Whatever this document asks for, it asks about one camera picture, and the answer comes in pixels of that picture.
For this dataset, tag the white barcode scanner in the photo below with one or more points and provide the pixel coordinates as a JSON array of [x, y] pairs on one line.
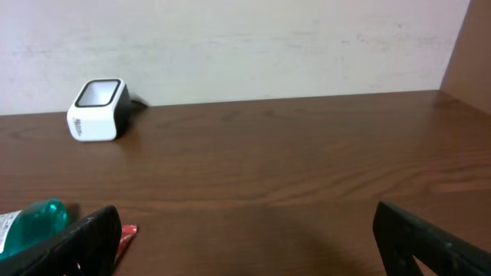
[[101, 111]]

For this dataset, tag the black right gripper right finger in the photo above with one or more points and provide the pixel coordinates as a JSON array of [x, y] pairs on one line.
[[403, 239]]

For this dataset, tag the red snack bar wrapper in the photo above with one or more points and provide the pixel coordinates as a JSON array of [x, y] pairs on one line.
[[128, 232]]

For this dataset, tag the teal mouthwash bottle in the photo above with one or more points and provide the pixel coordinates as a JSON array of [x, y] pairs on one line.
[[25, 228]]

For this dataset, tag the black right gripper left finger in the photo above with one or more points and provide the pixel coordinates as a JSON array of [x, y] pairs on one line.
[[87, 247]]

